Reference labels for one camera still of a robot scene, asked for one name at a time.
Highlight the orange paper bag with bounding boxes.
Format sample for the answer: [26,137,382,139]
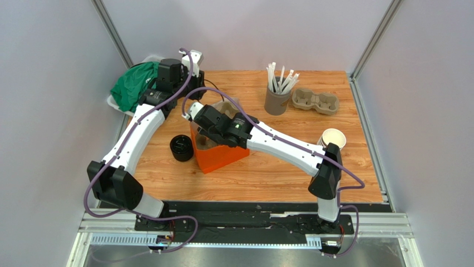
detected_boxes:
[190,97,251,175]

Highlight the pulp cup carrier tray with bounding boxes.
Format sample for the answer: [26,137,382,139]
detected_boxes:
[193,105,239,147]

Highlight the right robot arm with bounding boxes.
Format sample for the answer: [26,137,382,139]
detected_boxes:
[186,102,343,223]

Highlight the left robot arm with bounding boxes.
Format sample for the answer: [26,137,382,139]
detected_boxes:
[83,51,204,218]

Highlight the black coffee cup lids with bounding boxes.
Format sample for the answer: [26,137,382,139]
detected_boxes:
[170,135,194,162]

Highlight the grey straw holder cup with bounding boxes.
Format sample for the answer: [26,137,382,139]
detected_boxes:
[264,83,291,116]

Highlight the wrapped white straws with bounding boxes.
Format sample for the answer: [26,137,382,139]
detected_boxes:
[266,62,300,95]

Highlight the green jacket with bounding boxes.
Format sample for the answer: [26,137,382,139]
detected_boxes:
[110,61,161,113]

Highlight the white plastic basket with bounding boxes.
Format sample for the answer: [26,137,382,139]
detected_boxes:
[107,54,167,118]

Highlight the stack of paper cups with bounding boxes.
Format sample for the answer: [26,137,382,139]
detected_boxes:
[317,128,347,149]

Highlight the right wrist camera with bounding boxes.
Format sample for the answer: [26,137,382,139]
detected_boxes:
[182,102,204,121]

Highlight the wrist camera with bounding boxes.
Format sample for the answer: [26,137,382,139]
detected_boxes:
[179,49,204,77]
[182,102,204,121]

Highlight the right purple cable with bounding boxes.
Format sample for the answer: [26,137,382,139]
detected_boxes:
[181,87,366,258]

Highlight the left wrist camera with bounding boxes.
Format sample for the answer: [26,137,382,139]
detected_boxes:
[179,49,204,77]

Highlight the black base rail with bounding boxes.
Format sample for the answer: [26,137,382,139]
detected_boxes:
[133,200,393,247]

